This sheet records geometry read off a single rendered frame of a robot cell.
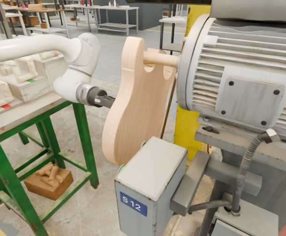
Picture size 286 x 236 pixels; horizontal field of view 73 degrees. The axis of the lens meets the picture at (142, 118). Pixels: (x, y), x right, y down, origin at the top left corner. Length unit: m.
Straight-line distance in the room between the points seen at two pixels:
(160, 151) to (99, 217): 1.27
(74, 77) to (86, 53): 0.11
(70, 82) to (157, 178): 0.58
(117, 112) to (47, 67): 0.74
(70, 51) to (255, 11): 0.62
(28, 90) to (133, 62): 0.76
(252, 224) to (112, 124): 0.44
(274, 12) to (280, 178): 0.36
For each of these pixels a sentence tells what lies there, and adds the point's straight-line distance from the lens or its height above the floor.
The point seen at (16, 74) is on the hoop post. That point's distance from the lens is 1.19.
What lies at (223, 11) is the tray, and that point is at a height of 1.39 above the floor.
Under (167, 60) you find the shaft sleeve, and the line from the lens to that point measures 0.59.
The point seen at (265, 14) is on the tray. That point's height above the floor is 1.39.
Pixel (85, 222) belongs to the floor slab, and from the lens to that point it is 1.67.
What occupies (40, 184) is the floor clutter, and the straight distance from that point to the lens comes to 1.83.
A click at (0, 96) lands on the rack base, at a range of 1.31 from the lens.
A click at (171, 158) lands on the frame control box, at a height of 1.12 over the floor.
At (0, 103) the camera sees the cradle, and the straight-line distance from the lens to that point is 1.17.
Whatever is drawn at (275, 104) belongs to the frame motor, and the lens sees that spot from 0.43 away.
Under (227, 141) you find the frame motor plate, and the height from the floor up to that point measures 1.12.
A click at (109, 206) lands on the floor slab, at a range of 1.70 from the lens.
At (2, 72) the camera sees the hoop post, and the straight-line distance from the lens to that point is 1.34.
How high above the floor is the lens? 1.43
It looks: 33 degrees down
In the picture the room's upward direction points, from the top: straight up
